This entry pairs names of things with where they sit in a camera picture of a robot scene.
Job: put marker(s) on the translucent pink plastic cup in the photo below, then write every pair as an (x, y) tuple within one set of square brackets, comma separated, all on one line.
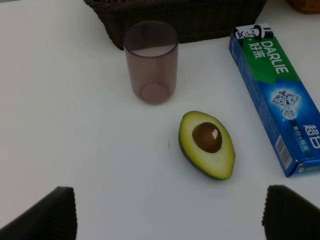
[(151, 49)]

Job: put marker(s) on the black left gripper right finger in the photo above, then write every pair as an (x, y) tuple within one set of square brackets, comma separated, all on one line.
[(289, 216)]

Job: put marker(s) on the orange wicker basket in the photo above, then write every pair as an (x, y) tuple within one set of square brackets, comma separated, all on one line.
[(305, 6)]

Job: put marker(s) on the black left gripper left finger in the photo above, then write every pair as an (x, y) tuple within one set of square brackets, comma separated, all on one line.
[(54, 217)]

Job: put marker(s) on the halved avocado with pit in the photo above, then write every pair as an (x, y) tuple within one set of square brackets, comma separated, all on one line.
[(207, 145)]

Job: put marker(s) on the dark brown wicker basket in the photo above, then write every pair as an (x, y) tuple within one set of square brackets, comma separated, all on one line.
[(194, 20)]

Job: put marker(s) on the green blue toothpaste box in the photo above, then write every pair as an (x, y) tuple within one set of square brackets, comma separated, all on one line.
[(286, 110)]

